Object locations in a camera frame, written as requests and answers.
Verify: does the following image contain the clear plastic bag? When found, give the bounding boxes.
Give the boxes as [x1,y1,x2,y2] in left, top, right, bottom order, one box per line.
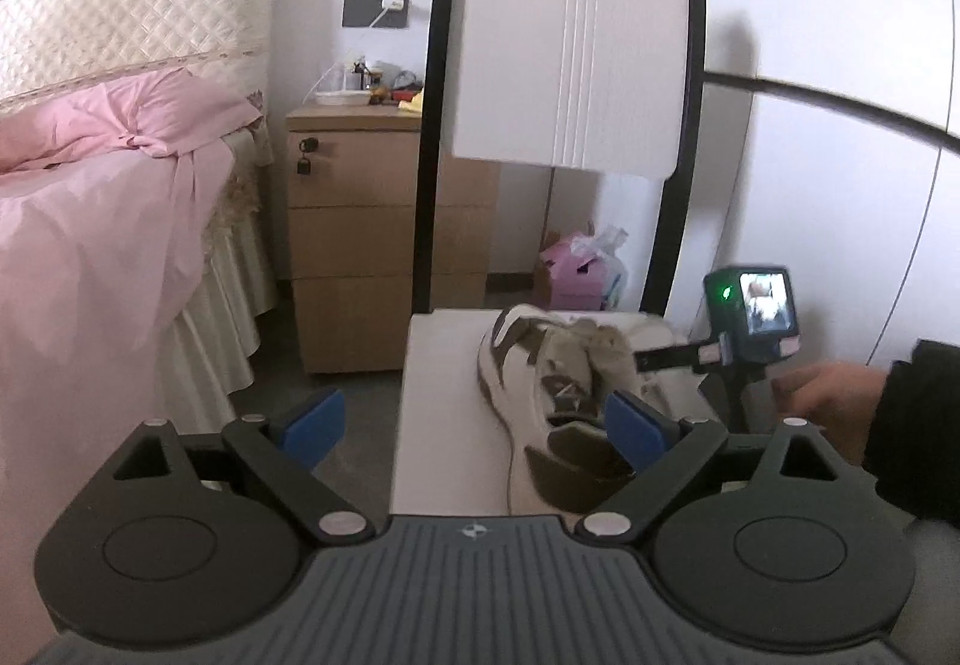
[568,224,631,312]

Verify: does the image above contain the person's right hand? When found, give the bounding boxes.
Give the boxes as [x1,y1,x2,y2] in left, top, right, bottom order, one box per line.
[771,361,892,465]

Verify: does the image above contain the white charger cable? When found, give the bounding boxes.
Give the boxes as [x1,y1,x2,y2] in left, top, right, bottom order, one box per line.
[306,3,395,100]

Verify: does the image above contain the person's right forearm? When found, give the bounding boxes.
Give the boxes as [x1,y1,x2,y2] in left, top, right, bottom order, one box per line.
[861,337,960,525]

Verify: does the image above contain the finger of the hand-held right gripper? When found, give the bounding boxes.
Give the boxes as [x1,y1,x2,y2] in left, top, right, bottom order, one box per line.
[634,344,677,375]

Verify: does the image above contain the beige and brown sneaker shoe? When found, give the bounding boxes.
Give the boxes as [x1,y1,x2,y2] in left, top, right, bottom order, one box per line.
[477,303,677,517]

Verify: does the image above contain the grey wall socket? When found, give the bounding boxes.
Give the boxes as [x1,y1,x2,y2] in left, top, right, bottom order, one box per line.
[342,0,411,31]

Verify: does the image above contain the bed with pink sheet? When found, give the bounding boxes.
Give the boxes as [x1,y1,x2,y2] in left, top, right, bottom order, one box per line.
[0,67,265,647]

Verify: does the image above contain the pink cardboard box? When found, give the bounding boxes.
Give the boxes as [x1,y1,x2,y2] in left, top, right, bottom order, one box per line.
[538,236,610,313]

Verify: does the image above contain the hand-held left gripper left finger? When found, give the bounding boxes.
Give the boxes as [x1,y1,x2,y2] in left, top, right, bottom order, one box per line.
[112,387,376,547]

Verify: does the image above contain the cream quilted headboard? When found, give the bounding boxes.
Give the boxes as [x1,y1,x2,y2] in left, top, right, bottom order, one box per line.
[0,0,280,115]

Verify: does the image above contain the wooden nightstand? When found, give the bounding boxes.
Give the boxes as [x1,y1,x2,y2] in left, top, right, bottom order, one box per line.
[285,102,502,375]

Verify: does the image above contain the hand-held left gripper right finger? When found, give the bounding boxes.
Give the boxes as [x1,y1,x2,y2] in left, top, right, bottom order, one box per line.
[576,389,837,550]

